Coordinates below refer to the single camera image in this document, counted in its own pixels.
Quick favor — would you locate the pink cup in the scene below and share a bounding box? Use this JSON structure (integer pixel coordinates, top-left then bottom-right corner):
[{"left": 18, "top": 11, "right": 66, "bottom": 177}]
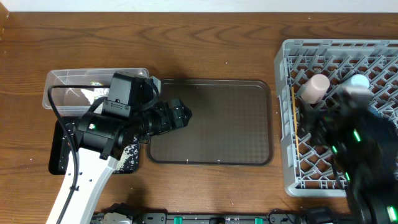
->
[{"left": 300, "top": 74, "right": 330, "bottom": 104}]

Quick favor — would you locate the white paper napkin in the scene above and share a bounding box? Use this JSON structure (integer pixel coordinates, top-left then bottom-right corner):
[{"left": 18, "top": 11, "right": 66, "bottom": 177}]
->
[{"left": 81, "top": 89, "right": 95, "bottom": 105}]

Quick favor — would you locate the grey dishwasher rack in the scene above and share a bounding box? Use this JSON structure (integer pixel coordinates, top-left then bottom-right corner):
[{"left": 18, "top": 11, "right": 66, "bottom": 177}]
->
[{"left": 274, "top": 39, "right": 398, "bottom": 198}]

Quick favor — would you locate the wooden chopstick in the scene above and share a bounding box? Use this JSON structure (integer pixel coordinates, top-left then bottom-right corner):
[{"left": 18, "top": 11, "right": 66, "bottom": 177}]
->
[
  {"left": 291, "top": 85, "right": 297, "bottom": 126},
  {"left": 294, "top": 124, "right": 300, "bottom": 161}
]

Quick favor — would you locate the foil snack wrapper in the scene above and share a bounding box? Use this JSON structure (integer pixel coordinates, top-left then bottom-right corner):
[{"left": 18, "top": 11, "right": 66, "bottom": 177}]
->
[{"left": 87, "top": 88, "right": 109, "bottom": 105}]

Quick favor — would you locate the clear plastic bin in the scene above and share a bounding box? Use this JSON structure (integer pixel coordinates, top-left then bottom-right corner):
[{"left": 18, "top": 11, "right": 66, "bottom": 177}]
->
[{"left": 42, "top": 68, "right": 149, "bottom": 116}]

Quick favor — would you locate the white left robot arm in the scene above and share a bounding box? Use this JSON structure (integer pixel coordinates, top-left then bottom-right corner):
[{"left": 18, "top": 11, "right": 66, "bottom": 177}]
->
[{"left": 47, "top": 72, "right": 192, "bottom": 223}]

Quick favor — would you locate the white rice pile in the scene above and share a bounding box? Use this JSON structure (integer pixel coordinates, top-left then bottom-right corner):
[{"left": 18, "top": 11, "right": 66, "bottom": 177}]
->
[{"left": 62, "top": 124, "right": 140, "bottom": 172}]

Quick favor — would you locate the black tray bin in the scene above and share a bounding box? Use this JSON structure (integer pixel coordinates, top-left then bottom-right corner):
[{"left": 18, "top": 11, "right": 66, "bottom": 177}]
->
[{"left": 49, "top": 113, "right": 144, "bottom": 175}]

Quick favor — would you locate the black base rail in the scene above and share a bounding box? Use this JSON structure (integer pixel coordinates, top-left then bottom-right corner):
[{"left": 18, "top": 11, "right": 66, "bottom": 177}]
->
[{"left": 89, "top": 203, "right": 355, "bottom": 224}]

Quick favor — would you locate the light blue cup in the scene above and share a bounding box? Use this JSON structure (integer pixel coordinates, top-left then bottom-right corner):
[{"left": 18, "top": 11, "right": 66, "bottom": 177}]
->
[{"left": 341, "top": 74, "right": 370, "bottom": 94}]

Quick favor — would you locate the brown serving tray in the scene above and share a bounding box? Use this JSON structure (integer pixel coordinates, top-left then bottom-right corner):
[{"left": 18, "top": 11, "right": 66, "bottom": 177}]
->
[{"left": 147, "top": 79, "right": 274, "bottom": 166}]

